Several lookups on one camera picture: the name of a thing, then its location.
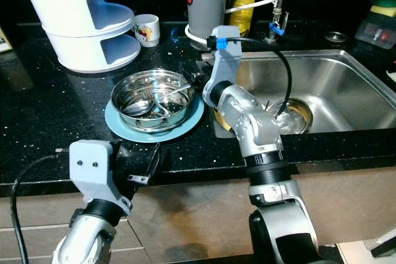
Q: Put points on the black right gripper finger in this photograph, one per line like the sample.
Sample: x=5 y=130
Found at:
x=189 y=77

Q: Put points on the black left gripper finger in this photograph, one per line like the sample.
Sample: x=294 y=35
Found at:
x=141 y=178
x=151 y=162

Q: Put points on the large stainless steel bowl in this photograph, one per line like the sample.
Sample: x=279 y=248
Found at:
x=151 y=125

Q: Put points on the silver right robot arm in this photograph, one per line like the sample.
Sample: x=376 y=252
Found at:
x=260 y=134

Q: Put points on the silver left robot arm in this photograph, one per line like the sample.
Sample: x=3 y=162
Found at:
x=86 y=239

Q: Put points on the steel spoon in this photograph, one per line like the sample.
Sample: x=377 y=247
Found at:
x=170 y=94

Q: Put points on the light blue plate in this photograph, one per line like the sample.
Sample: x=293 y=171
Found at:
x=117 y=126

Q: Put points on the long steel utensil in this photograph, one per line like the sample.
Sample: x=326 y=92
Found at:
x=161 y=110

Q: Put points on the cream plate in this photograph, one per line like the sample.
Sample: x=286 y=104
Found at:
x=223 y=125

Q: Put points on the white mug with red print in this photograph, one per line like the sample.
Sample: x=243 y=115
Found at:
x=146 y=30

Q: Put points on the beige cabinet door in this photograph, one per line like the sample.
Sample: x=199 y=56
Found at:
x=192 y=221
x=352 y=202

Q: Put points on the grey cylindrical water filter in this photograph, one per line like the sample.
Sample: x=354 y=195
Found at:
x=207 y=1

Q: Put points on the yellow cooking oil bottle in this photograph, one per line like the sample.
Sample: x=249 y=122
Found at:
x=240 y=4

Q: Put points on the chrome faucet with blue clip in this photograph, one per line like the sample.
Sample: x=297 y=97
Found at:
x=277 y=26

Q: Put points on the small steel bowl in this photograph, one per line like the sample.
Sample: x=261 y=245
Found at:
x=300 y=115

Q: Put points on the white blue tiered plastic rack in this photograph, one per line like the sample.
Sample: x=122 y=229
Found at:
x=68 y=23

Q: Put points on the round metal lid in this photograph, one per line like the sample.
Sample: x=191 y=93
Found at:
x=339 y=36

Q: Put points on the stainless steel sink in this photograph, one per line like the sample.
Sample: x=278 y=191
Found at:
x=346 y=85

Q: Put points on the clear plastic container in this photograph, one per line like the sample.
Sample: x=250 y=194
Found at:
x=377 y=32

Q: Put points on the green yellow sponge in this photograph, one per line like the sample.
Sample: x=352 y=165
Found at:
x=385 y=5

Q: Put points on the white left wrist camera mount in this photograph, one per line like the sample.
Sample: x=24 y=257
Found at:
x=96 y=168

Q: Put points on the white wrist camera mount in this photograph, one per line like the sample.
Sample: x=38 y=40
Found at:
x=226 y=60
x=96 y=168

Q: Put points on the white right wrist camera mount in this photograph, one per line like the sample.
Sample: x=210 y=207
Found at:
x=226 y=60

